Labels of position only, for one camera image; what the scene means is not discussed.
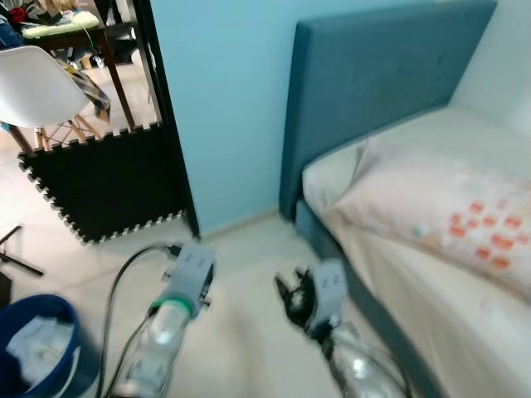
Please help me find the pink patterned pillow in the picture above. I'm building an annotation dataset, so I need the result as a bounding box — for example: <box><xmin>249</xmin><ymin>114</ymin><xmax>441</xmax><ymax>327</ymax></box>
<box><xmin>332</xmin><ymin>135</ymin><xmax>531</xmax><ymax>299</ymax></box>

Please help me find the black foam puzzle mat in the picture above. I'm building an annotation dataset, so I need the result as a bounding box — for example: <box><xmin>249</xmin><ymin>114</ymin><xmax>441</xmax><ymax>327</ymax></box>
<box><xmin>18</xmin><ymin>123</ymin><xmax>188</xmax><ymax>245</ymax></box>

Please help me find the blue plastic bin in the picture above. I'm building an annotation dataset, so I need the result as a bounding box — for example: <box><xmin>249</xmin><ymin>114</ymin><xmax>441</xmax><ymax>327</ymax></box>
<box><xmin>0</xmin><ymin>294</ymin><xmax>100</xmax><ymax>398</ymax></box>

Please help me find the mattress with beige sheet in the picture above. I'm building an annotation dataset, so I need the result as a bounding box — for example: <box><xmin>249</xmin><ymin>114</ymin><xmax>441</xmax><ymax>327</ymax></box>
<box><xmin>302</xmin><ymin>106</ymin><xmax>531</xmax><ymax>398</ymax></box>

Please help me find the white paper rubbish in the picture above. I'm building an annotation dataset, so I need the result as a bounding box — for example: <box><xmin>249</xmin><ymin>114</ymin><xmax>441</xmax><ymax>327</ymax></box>
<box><xmin>4</xmin><ymin>315</ymin><xmax>80</xmax><ymax>391</ymax></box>

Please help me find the black stand leg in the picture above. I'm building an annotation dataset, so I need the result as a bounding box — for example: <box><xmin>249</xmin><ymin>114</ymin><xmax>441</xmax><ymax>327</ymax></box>
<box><xmin>0</xmin><ymin>224</ymin><xmax>44</xmax><ymax>279</ymax></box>

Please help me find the plaid hanging cloth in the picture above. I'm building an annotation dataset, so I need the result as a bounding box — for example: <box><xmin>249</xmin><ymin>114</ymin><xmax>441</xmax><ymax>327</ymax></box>
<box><xmin>62</xmin><ymin>58</ymin><xmax>111</xmax><ymax>122</ymax></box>

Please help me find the dark wooden table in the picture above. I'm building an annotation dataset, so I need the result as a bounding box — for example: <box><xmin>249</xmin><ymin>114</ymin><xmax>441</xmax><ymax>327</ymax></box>
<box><xmin>21</xmin><ymin>0</ymin><xmax>138</xmax><ymax>131</ymax></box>

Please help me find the blue fabric headboard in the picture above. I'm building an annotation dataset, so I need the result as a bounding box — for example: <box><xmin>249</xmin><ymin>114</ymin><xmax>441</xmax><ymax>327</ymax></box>
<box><xmin>280</xmin><ymin>0</ymin><xmax>499</xmax><ymax>221</ymax></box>

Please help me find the white plastic chair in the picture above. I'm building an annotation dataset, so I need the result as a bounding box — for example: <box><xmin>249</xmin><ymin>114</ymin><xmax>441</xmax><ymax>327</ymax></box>
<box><xmin>0</xmin><ymin>46</ymin><xmax>109</xmax><ymax>154</ymax></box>

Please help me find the pale green cloth bundle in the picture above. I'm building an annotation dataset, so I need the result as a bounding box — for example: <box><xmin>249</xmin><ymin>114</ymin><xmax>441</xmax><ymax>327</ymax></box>
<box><xmin>23</xmin><ymin>10</ymin><xmax>100</xmax><ymax>39</ymax></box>

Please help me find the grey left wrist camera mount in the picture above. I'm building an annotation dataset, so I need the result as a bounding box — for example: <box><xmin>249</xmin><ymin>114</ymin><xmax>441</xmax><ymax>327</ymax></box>
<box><xmin>166</xmin><ymin>240</ymin><xmax>217</xmax><ymax>303</ymax></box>

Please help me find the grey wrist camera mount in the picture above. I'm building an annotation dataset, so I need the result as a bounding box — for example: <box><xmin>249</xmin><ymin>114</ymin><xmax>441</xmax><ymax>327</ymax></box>
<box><xmin>309</xmin><ymin>260</ymin><xmax>349</xmax><ymax>332</ymax></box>
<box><xmin>166</xmin><ymin>240</ymin><xmax>217</xmax><ymax>303</ymax></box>

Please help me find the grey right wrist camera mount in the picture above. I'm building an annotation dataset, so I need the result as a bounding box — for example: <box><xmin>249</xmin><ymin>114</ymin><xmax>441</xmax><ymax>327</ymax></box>
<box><xmin>309</xmin><ymin>260</ymin><xmax>349</xmax><ymax>332</ymax></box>

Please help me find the black door frame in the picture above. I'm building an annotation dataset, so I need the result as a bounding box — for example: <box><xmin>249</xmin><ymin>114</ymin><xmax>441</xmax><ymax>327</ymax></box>
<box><xmin>133</xmin><ymin>0</ymin><xmax>200</xmax><ymax>239</ymax></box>

